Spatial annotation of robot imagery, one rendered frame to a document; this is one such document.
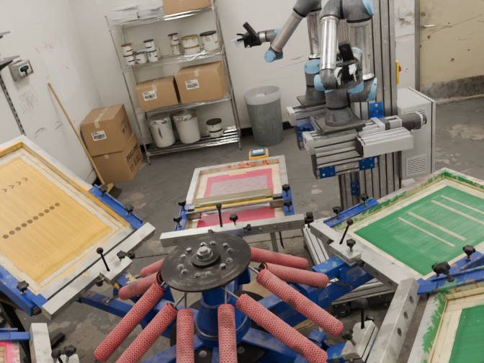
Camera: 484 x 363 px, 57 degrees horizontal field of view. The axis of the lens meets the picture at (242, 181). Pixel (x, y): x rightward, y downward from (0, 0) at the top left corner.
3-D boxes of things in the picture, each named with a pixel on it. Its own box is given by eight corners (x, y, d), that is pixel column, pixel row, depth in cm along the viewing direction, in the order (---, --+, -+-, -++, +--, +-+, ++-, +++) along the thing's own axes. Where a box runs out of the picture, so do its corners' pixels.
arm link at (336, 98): (328, 101, 247) (325, 77, 241) (352, 99, 242) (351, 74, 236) (324, 108, 237) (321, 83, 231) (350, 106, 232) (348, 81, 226)
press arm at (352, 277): (459, 221, 209) (459, 211, 207) (470, 227, 205) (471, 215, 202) (228, 350, 166) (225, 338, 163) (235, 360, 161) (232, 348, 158)
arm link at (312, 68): (303, 86, 282) (301, 65, 276) (308, 80, 293) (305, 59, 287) (323, 84, 277) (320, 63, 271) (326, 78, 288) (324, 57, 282)
